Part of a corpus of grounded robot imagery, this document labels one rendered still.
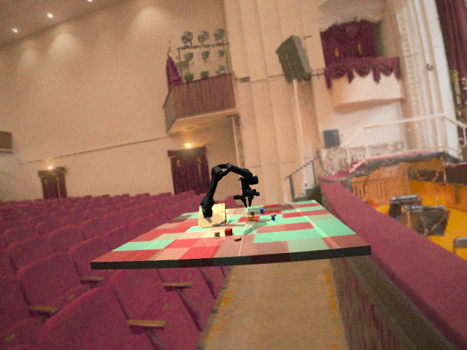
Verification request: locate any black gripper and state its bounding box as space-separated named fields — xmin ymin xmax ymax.
xmin=233 ymin=186 xmax=260 ymax=208

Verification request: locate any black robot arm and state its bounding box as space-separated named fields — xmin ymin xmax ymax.
xmin=199 ymin=163 xmax=258 ymax=218

